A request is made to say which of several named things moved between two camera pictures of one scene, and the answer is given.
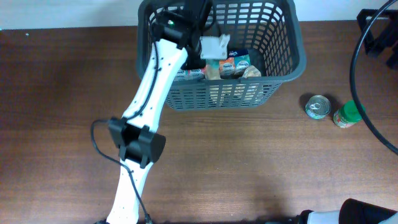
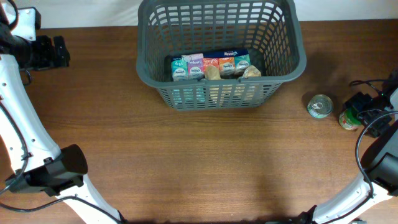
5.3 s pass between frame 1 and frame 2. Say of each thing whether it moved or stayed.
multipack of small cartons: stayed
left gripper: moved
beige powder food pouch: stayed
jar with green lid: moved
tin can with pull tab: stayed
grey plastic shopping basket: stayed
